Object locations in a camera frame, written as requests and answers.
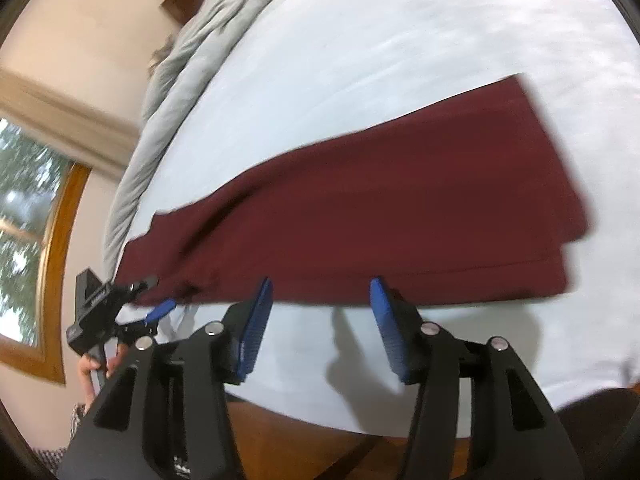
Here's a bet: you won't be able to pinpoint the wooden bed frame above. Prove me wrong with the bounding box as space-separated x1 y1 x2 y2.
220 395 501 480

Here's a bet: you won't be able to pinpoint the glass window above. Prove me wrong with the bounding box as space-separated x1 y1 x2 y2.
0 117 71 351

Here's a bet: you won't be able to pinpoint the grey duvet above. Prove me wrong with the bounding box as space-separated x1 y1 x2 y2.
102 0 311 281

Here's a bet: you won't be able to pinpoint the maroon pants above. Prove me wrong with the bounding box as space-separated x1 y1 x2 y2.
114 74 591 307

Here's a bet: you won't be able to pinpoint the light blue bed sheet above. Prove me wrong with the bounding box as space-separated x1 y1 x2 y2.
104 0 640 438

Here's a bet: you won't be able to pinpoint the person's left hand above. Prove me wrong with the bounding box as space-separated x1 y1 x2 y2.
76 342 130 411

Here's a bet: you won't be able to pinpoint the wooden window frame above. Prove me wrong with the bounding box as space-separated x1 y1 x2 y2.
0 162 93 386

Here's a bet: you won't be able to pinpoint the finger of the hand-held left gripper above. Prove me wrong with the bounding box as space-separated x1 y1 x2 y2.
127 276 160 306
115 299 177 347

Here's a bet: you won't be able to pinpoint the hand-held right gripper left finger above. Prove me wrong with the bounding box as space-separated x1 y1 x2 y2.
56 276 274 480

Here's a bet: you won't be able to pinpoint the beige curtain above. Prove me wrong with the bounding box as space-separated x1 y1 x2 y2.
0 70 141 177

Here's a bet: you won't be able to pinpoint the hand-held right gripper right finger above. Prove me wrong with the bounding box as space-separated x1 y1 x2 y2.
369 276 586 480

